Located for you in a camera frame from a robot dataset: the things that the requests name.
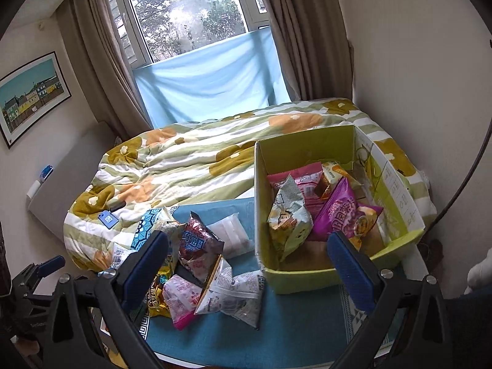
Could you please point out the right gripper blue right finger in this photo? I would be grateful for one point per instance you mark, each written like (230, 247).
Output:
(406, 324)

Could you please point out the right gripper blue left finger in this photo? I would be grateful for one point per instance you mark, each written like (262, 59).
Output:
(71, 339)

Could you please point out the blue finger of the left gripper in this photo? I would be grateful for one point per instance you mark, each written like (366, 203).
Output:
(51, 266)

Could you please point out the gold snack bag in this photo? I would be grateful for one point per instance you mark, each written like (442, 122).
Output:
(155, 295)

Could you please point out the pink white snack bag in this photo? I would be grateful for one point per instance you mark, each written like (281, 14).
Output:
(181, 297)

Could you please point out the dark red chocolate snack bag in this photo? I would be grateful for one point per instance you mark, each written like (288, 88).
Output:
(199, 248)

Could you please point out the purple snack bag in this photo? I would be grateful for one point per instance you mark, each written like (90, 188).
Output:
(342, 213)

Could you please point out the grey Oishi snack bag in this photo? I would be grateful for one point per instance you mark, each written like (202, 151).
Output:
(289, 221)

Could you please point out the clear white packet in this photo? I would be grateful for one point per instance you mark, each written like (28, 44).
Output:
(232, 233)

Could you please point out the white grey snack bag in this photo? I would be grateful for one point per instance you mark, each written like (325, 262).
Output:
(238, 296)

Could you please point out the light blue small packet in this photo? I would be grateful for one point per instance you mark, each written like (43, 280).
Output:
(120, 254)

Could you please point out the blue cream snack bag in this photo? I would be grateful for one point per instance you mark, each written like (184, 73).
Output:
(172, 228)

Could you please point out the orange snack bag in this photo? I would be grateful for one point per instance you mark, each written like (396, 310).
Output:
(332, 173)

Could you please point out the blue tag card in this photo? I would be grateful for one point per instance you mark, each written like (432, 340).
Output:
(107, 219)

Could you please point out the black remote on bed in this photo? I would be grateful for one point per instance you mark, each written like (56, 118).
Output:
(115, 207)

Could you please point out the grey headboard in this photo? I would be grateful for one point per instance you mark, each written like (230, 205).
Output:
(51, 202)

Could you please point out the blue white item on headboard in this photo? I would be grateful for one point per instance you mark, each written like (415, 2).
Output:
(45, 173)

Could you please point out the green cardboard box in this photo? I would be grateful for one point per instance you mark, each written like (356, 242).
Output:
(309, 267)

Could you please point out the floral duvet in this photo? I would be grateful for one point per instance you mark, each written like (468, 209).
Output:
(193, 162)

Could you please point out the framed town picture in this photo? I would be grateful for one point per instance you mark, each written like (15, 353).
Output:
(29, 93)

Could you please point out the light blue hanging cloth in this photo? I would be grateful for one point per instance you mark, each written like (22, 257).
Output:
(223, 79)

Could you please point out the left brown curtain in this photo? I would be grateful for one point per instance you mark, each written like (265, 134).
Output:
(97, 58)

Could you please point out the brown curtain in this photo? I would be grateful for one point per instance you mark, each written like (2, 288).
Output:
(97, 58)
(313, 48)

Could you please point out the window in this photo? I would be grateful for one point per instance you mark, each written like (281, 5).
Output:
(156, 30)

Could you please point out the right brown curtain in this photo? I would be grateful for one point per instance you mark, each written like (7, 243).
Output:
(313, 48)

